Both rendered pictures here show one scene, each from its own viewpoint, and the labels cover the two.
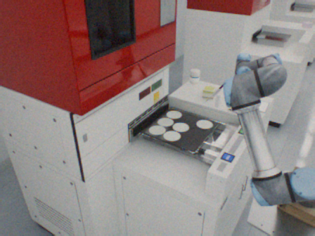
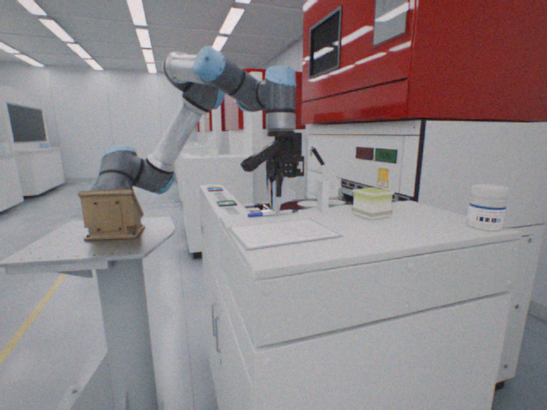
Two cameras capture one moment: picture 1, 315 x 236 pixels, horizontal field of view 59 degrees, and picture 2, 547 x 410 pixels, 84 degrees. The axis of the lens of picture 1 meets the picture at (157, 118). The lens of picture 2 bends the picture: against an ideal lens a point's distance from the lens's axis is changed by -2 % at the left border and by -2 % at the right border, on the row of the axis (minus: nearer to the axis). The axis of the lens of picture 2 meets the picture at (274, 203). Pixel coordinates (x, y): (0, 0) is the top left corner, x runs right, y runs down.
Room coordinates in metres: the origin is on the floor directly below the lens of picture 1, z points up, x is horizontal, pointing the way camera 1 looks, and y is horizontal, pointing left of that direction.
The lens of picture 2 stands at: (1.99, -1.12, 1.18)
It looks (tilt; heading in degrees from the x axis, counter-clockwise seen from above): 13 degrees down; 129
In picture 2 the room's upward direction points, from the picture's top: straight up
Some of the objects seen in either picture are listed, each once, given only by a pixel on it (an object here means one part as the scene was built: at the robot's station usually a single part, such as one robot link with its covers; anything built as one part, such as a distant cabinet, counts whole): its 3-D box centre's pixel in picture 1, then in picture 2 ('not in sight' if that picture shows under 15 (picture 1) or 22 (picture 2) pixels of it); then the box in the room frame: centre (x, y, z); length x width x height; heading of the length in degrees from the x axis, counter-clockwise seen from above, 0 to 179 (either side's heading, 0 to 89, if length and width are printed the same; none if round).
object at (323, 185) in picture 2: (215, 96); (328, 186); (1.57, -0.37, 1.03); 0.06 x 0.04 x 0.13; 58
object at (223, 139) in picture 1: (222, 144); not in sight; (1.30, -0.38, 0.87); 0.36 x 0.08 x 0.03; 148
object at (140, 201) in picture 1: (196, 185); (302, 344); (1.44, -0.27, 0.41); 0.97 x 0.64 x 0.82; 148
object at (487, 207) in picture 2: (195, 76); (486, 207); (1.94, -0.28, 1.01); 0.07 x 0.07 x 0.10
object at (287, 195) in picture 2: not in sight; (285, 196); (1.51, -0.49, 1.02); 0.06 x 0.03 x 0.09; 58
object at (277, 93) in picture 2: (242, 64); (279, 91); (1.48, -0.48, 1.28); 0.09 x 0.08 x 0.11; 169
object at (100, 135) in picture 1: (131, 113); (348, 169); (1.38, 0.15, 1.02); 0.82 x 0.03 x 0.40; 148
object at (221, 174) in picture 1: (235, 154); (220, 215); (1.17, -0.41, 0.89); 0.55 x 0.09 x 0.14; 148
